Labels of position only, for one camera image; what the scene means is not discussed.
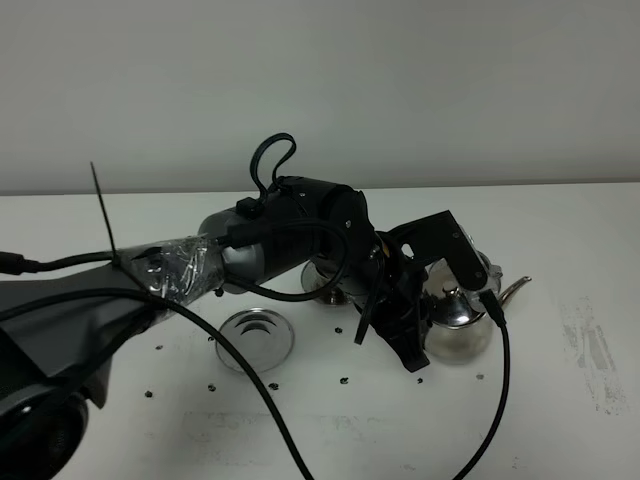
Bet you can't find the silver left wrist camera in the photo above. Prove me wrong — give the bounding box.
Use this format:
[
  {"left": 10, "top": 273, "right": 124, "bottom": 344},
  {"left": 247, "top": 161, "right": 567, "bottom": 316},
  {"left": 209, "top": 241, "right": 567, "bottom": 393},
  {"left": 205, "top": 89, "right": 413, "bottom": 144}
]
[{"left": 461, "top": 228, "right": 490, "bottom": 290}]

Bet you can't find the stainless steel teapot saucer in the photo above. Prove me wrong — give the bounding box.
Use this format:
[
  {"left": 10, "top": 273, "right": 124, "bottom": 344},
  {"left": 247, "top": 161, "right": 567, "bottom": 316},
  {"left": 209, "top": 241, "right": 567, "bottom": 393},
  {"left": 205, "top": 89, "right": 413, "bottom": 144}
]
[{"left": 219, "top": 308, "right": 295, "bottom": 373}]

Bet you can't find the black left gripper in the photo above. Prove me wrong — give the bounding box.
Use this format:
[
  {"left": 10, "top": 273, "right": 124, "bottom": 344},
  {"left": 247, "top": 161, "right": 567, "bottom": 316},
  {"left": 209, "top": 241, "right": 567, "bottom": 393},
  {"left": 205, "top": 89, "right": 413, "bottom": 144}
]
[{"left": 371, "top": 211, "right": 488, "bottom": 373}]

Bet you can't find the right stainless steel teacup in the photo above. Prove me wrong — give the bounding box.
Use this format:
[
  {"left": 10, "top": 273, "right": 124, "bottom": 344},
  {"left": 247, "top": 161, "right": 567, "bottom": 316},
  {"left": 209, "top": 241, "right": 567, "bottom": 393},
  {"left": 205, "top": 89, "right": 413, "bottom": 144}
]
[{"left": 478, "top": 251, "right": 503, "bottom": 297}]

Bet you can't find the stainless steel teacup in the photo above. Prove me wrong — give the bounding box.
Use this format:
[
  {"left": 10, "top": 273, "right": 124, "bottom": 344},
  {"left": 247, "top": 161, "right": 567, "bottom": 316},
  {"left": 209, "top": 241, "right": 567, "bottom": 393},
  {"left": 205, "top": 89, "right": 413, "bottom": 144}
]
[
  {"left": 478, "top": 251, "right": 503, "bottom": 297},
  {"left": 312, "top": 264, "right": 351, "bottom": 307}
]

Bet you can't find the left stainless steel teacup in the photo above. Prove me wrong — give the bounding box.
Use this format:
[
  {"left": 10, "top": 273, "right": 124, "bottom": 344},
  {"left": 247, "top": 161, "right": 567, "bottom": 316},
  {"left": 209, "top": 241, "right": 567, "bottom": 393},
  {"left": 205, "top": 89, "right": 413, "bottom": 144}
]
[{"left": 312, "top": 264, "right": 351, "bottom": 307}]

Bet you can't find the left stainless steel saucer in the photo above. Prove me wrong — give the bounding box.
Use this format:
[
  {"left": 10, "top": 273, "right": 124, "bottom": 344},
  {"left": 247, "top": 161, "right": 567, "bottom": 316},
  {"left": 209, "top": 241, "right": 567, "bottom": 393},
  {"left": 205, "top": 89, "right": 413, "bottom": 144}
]
[{"left": 301, "top": 259, "right": 369, "bottom": 304}]

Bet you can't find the black left camera cable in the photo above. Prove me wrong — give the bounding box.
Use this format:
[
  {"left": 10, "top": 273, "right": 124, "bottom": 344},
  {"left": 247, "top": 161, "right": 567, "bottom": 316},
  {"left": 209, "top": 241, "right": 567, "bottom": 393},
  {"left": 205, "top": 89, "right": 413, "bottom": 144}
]
[{"left": 0, "top": 132, "right": 511, "bottom": 480}]

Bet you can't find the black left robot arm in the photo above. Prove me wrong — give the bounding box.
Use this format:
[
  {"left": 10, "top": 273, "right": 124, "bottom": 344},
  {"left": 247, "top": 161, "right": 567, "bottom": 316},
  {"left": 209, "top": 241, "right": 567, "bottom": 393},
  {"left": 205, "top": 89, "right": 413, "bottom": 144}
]
[{"left": 1, "top": 176, "right": 504, "bottom": 479}]

